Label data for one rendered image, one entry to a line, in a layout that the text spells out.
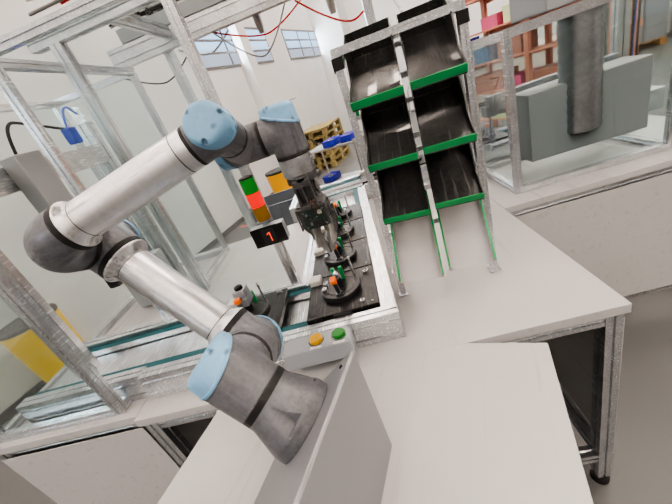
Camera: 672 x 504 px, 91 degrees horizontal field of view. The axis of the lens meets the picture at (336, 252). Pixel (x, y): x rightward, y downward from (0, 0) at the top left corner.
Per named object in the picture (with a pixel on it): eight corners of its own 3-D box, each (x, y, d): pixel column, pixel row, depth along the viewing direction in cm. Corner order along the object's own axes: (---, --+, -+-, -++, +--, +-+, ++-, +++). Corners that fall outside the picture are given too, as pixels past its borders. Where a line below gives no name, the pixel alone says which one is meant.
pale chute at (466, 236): (495, 262, 97) (497, 259, 93) (449, 270, 101) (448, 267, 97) (473, 178, 105) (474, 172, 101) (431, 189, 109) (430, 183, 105)
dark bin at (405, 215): (430, 215, 92) (426, 197, 87) (384, 225, 96) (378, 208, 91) (417, 152, 109) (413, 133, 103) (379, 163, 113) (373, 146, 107)
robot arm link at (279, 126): (256, 110, 71) (293, 96, 71) (276, 159, 76) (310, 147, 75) (250, 112, 64) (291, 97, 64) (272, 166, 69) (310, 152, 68)
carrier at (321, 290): (381, 307, 102) (370, 274, 97) (308, 326, 106) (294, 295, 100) (373, 268, 124) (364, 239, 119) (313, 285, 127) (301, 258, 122)
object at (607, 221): (738, 294, 171) (783, 127, 134) (518, 345, 187) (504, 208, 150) (633, 239, 232) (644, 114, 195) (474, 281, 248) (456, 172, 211)
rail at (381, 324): (406, 336, 101) (398, 309, 96) (153, 398, 113) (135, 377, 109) (403, 324, 105) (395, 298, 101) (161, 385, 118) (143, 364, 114)
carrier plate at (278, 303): (280, 332, 108) (277, 327, 107) (214, 349, 111) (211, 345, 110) (289, 291, 129) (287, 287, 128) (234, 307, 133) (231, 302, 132)
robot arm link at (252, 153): (194, 128, 63) (247, 108, 63) (218, 142, 75) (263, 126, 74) (208, 167, 64) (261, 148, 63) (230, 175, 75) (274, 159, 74)
